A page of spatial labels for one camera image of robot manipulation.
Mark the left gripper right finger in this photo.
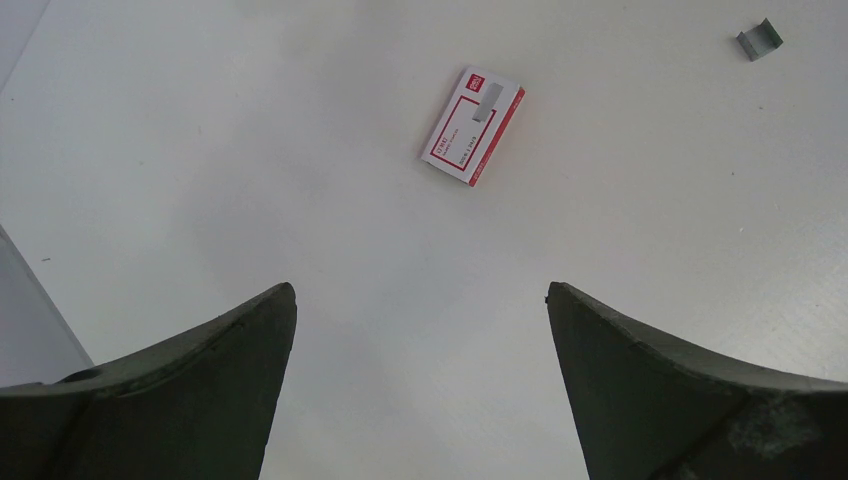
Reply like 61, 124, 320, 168
546, 282, 847, 479

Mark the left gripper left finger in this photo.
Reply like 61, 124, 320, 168
1, 283, 297, 479

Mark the red white staple box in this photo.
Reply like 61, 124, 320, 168
419, 66, 525, 187

